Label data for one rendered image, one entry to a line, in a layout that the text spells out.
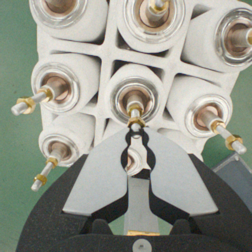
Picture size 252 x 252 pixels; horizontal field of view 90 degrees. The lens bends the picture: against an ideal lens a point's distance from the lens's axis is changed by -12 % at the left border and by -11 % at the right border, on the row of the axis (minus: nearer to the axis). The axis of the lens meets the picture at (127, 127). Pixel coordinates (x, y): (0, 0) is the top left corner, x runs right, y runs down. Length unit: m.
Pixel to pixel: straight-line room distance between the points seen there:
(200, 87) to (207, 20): 0.09
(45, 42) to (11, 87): 0.35
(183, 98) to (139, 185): 0.28
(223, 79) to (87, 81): 0.25
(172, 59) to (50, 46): 0.22
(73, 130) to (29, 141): 0.45
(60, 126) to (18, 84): 0.36
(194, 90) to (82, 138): 0.21
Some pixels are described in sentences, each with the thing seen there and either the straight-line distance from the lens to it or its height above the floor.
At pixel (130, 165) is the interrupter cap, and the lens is 0.28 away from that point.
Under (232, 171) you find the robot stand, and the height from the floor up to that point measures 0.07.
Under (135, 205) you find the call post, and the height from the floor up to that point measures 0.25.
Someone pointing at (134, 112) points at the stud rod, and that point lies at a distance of 0.16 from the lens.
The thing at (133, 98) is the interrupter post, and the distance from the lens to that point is 0.19.
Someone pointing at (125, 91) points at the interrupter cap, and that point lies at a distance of 0.21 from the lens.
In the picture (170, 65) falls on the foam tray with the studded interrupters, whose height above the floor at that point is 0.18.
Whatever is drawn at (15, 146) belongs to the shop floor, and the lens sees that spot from 0.77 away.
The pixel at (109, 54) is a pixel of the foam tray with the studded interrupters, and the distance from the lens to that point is 0.28.
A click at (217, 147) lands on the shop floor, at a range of 0.66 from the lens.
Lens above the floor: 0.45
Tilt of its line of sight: 62 degrees down
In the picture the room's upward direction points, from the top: 176 degrees counter-clockwise
